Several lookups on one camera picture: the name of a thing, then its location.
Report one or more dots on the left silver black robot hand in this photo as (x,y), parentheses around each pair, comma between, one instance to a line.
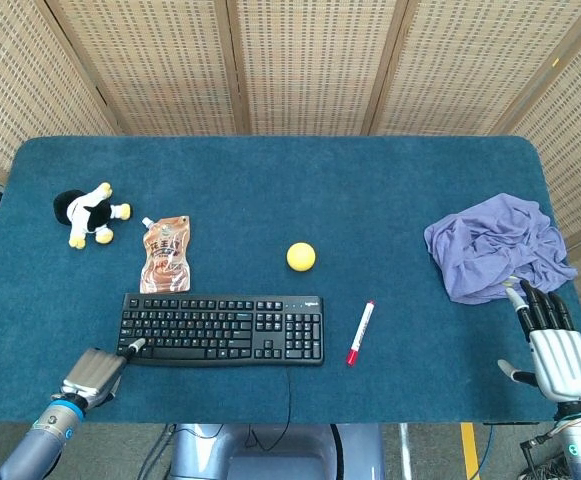
(95,372)

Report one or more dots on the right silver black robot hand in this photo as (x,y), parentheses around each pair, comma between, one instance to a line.
(560,357)

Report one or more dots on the black computer keyboard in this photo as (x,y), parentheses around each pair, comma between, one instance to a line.
(220,330)

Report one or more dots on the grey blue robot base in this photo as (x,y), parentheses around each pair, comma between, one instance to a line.
(275,452)

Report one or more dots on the crumpled purple cloth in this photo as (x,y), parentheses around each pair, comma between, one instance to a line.
(495,245)

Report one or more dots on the brown spouted drink pouch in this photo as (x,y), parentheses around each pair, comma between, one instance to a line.
(166,257)

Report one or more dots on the black white cow plush toy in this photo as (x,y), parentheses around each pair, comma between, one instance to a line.
(90,212)

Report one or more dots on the red white marker pen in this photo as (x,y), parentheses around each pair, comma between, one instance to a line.
(361,332)

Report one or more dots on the yellow ball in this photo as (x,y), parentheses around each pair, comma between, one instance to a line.
(301,257)

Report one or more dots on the blue felt table mat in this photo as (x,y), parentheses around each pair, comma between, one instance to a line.
(290,200)

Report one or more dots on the woven bamboo folding screen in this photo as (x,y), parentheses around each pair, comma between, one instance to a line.
(290,65)

